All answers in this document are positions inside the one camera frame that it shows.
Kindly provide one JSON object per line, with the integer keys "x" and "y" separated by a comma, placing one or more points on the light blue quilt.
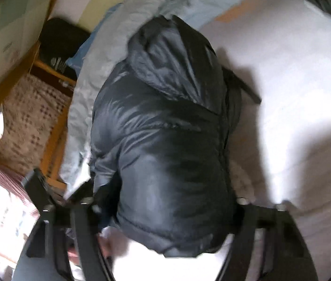
{"x": 101, "y": 55}

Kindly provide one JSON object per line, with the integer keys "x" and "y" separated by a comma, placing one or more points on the black puffer jacket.
{"x": 165, "y": 137}

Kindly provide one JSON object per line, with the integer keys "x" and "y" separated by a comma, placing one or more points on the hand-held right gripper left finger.
{"x": 83, "y": 234}

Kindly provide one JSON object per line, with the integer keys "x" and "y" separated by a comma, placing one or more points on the white bed sheet orange print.
{"x": 285, "y": 93}

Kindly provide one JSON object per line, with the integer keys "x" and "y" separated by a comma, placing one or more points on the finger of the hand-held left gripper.
{"x": 38, "y": 186}

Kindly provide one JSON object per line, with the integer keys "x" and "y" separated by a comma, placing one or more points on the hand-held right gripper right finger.
{"x": 241, "y": 240}

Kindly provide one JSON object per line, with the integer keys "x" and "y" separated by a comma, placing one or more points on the pastel patterned quilt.
{"x": 16, "y": 20}

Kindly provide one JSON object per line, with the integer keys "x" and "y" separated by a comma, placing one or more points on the red striped cloth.
{"x": 4, "y": 175}

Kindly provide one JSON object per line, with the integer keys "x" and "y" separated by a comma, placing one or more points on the black bag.
{"x": 63, "y": 41}

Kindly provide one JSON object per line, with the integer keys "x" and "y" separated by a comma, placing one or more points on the cream padded headboard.
{"x": 95, "y": 0}

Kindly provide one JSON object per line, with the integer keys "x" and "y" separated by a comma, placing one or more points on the blue pillow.
{"x": 80, "y": 57}

